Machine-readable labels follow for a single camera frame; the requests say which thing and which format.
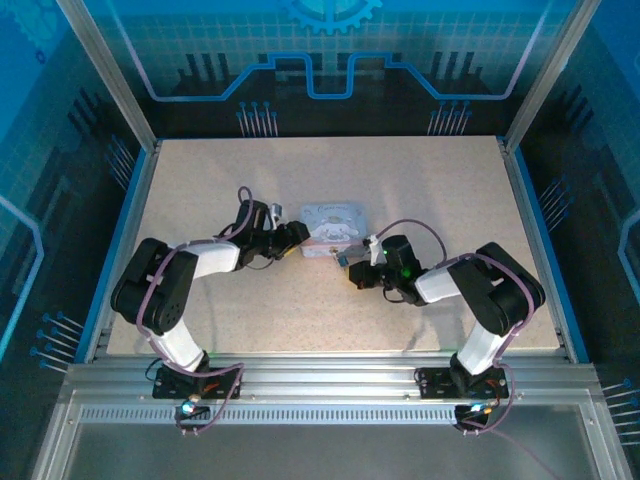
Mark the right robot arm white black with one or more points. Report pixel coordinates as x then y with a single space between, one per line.
435 285

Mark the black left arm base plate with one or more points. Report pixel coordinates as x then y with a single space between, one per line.
225 382

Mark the base connector with light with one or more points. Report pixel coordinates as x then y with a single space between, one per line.
190 407
475 407

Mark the aluminium frame post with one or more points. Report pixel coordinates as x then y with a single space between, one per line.
547 70
107 70

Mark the aluminium side rail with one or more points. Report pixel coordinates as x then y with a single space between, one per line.
537 225
127 215

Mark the left base connector with light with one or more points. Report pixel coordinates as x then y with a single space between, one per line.
190 407

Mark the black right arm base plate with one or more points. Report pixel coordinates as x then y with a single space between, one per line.
435 382

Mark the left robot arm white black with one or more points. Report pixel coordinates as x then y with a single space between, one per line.
215 257

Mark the aluminium mounting rail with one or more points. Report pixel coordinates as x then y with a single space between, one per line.
325 375

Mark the pale blue cartoon tin box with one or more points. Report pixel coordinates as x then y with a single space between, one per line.
332 225

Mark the key with blue head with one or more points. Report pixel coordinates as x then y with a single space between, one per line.
343 260

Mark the right base connector with light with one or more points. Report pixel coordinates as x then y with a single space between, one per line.
475 407

